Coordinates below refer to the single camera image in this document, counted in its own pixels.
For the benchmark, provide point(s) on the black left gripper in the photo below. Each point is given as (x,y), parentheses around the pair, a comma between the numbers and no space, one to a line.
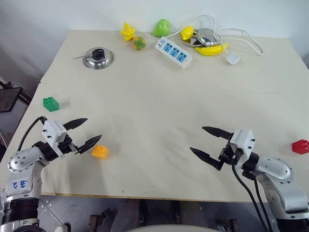
(65,145)

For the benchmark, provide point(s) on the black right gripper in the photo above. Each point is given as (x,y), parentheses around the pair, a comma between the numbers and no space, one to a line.
(228,154)

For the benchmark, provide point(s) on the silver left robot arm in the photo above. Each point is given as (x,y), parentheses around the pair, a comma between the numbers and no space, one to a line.
(21,166)

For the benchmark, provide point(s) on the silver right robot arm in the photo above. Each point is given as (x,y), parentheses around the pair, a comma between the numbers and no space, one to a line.
(277,171)

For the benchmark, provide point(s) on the orange toy brick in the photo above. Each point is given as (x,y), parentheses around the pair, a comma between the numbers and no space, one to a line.
(100,152)

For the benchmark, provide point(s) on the green toy brick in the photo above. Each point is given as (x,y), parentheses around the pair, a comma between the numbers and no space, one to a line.
(50,105)

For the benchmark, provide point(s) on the steel pot lid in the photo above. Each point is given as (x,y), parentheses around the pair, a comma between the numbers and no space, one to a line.
(96,62)

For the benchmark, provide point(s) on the thin metal skewer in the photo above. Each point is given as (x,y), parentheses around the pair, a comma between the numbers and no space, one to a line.
(78,57)

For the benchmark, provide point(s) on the black metal stand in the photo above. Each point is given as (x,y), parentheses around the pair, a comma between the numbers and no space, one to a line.
(8,97)

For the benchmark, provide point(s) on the red toy brick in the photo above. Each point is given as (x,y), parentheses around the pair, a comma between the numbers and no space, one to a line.
(300,146)

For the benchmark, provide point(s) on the white power plug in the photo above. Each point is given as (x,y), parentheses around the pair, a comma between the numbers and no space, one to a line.
(233,59)

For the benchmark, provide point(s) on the white rounded robot torso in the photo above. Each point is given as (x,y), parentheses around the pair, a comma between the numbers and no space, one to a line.
(169,229)

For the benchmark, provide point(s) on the yellow toy banana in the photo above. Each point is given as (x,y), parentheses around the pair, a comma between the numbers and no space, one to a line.
(210,50)

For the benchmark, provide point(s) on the white and blue power strip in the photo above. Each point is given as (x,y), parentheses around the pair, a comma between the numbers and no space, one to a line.
(172,52)

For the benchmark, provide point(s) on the steel plate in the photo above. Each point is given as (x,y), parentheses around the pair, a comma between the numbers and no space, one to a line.
(192,43)

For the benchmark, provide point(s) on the orange and green toy fruit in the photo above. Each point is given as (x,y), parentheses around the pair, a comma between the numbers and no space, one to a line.
(139,44)

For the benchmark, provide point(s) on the yellow toy starfruit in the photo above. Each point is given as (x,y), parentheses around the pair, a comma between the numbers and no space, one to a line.
(128,31)

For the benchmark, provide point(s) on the yellow toy lemon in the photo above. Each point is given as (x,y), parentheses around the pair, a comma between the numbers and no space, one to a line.
(187,32)

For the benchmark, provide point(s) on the green toy pear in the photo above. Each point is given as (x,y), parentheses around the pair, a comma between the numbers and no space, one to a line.
(163,28)

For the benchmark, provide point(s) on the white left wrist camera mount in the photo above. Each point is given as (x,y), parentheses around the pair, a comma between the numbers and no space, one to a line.
(53,131)

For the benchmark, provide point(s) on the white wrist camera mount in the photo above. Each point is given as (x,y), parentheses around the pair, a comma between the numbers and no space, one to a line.
(243,142)
(53,131)

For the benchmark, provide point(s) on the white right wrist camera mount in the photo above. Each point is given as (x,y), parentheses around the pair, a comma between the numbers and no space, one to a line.
(243,142)

